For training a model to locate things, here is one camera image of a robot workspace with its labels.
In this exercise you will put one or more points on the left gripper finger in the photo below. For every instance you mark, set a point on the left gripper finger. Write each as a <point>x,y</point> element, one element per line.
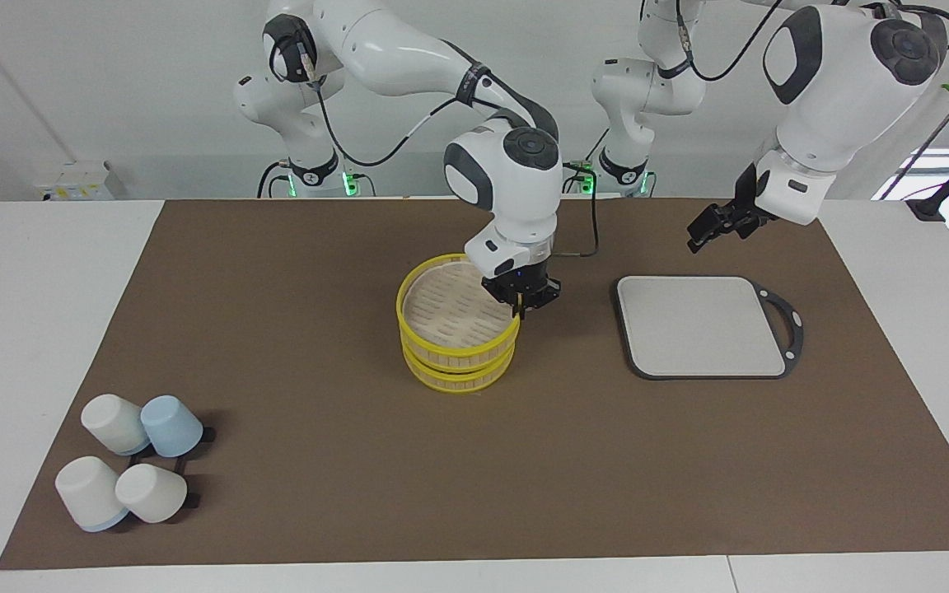
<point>701,232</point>
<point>746,227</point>

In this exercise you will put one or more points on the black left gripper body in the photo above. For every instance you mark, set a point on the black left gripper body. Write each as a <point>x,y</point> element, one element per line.
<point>742,206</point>

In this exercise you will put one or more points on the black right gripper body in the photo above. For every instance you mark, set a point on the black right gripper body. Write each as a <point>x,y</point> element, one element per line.
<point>528,284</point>

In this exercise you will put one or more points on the yellow bamboo steamer lid tier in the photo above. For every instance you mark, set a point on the yellow bamboo steamer lid tier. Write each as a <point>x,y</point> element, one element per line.
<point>458,356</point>

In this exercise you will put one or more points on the yellow bamboo steamer base tier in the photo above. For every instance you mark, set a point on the yellow bamboo steamer base tier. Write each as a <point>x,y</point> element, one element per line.
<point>458,380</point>

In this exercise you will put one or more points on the white cutting board grey rim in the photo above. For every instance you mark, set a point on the white cutting board grey rim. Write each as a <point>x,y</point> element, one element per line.
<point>701,325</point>

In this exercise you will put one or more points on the thin metal rod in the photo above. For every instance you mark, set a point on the thin metal rod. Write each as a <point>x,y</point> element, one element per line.
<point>919,152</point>

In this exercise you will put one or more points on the brown table mat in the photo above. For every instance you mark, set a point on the brown table mat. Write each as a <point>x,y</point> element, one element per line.
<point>318,461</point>

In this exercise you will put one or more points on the light blue plastic cup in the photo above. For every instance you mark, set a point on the light blue plastic cup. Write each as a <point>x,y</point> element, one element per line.
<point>171,424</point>

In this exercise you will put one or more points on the black cup rack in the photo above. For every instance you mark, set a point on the black cup rack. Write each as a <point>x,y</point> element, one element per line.
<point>193,500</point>

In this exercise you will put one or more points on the white plastic cup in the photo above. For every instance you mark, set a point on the white plastic cup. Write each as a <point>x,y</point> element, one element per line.
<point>87,490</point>
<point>112,420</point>
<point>149,492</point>

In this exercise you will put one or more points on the white yellow power box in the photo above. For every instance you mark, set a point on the white yellow power box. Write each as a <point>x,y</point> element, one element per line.
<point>79,181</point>

